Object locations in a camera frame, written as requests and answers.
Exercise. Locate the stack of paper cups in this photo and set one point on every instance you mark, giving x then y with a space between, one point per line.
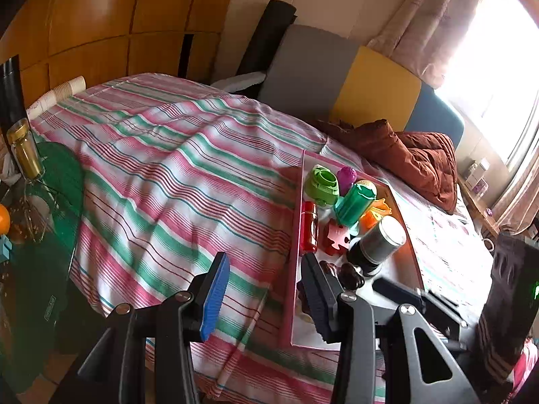
54 94

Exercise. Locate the pink garment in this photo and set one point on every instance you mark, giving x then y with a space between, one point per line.
526 366

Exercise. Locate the rust brown quilt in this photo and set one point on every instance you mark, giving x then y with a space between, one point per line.
421 164

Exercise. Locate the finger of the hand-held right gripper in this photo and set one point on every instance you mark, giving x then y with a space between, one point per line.
396 290
442 296

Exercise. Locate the green white toy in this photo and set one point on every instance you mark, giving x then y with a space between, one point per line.
322 185

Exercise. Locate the gold lidded jar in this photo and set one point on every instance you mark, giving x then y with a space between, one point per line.
25 151

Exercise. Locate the grey yellow blue headboard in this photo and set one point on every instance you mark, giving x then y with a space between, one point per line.
311 67

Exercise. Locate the black rolled mat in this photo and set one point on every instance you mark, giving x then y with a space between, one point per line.
269 33

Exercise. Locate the green glass table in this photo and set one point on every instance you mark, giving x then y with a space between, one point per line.
50 261

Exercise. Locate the black bottle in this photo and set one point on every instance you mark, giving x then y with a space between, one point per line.
10 92

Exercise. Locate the orange linked cubes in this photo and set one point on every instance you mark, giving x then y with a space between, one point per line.
370 220

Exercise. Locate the window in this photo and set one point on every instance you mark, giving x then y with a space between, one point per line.
497 71

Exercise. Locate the wooden side desk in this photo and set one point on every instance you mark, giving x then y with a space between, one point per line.
480 214

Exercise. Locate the yellow corn toy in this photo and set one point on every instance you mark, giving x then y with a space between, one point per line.
366 184

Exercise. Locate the orange fruit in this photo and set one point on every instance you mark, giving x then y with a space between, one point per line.
3 219

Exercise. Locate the purple box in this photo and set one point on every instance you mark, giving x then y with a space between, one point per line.
480 187

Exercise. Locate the red plastic toy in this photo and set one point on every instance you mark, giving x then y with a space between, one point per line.
310 227

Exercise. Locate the pink white tray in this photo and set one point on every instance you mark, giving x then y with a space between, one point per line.
396 269

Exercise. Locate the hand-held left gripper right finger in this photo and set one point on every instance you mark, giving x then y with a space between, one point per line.
316 298

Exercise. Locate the beige curtain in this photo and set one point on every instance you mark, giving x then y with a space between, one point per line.
522 202
421 21

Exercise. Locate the purple toy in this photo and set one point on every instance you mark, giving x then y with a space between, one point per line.
347 176

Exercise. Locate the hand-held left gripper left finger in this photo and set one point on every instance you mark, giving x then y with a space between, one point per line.
217 298

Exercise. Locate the red puzzle piece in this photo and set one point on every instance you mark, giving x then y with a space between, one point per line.
337 240

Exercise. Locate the striped bed sheet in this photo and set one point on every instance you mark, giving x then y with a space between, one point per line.
168 176

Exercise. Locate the white box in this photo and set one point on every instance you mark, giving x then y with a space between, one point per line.
478 170

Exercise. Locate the yellow plastic toy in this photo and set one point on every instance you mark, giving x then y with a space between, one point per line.
384 206

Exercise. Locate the wooden wardrobe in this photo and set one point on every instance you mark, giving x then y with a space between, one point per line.
105 17

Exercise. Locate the green spool toy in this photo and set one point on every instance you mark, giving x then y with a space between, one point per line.
353 206

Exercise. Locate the small blue box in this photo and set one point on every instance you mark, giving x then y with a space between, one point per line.
4 249

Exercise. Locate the black grey jar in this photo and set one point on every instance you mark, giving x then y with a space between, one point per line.
379 244

